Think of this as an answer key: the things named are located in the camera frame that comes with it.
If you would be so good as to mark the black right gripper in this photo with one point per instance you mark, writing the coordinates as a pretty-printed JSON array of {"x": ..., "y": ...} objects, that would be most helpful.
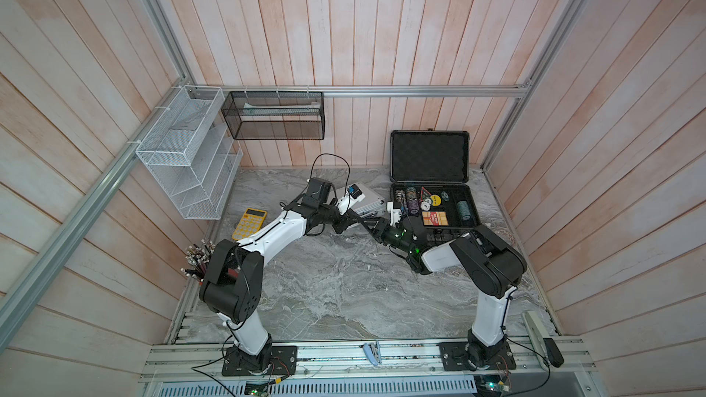
[{"x": 381, "y": 228}]

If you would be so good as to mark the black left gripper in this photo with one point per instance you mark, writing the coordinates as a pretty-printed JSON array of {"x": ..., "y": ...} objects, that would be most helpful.
[{"x": 346, "y": 221}]

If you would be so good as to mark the dark grey poker case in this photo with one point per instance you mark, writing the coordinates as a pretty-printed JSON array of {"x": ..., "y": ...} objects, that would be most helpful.
[{"x": 436, "y": 165}]

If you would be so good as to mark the silver aluminium poker case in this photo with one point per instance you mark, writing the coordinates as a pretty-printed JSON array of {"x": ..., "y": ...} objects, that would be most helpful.
[{"x": 373, "y": 204}]

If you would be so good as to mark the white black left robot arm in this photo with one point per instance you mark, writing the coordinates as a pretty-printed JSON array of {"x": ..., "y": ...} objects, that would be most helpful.
[{"x": 232, "y": 285}]

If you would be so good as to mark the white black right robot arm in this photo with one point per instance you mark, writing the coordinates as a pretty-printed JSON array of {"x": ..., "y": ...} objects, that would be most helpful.
[{"x": 493, "y": 265}]

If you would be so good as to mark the poker chip stack row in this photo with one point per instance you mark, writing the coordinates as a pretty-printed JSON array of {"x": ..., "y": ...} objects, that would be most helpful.
[{"x": 408, "y": 201}]

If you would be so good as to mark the playing card deck box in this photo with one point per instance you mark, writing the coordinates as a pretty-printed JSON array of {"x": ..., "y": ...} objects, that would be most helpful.
[{"x": 435, "y": 218}]

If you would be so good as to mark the green chip stack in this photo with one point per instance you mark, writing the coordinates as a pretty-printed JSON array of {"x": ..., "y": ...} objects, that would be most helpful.
[{"x": 464, "y": 210}]

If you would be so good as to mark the yellow calculator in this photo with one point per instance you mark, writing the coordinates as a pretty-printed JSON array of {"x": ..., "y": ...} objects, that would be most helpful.
[{"x": 250, "y": 223}]

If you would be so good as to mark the red pencil cup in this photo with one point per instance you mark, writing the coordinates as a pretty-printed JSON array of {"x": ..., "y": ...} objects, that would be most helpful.
[{"x": 198, "y": 258}]

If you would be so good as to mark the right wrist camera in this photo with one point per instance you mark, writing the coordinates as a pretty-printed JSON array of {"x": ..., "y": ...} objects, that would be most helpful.
[{"x": 395, "y": 214}]

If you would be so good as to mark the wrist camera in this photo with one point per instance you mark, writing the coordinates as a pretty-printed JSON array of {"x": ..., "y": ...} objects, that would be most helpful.
[
  {"x": 352, "y": 196},
  {"x": 395, "y": 214}
]

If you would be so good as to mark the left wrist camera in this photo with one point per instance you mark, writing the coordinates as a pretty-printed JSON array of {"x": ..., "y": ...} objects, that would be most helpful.
[{"x": 352, "y": 196}]

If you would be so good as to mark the blue clip on rail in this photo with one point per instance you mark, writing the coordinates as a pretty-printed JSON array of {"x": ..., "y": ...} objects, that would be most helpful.
[{"x": 372, "y": 353}]

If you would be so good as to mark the black mesh wall basket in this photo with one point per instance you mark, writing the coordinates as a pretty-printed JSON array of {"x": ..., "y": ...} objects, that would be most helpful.
[{"x": 275, "y": 115}]

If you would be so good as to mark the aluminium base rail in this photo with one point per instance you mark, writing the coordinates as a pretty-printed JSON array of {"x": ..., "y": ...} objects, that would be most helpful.
[{"x": 408, "y": 368}]

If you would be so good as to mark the white wire mesh shelf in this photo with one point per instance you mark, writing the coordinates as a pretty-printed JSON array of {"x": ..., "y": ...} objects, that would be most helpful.
[{"x": 190, "y": 153}]

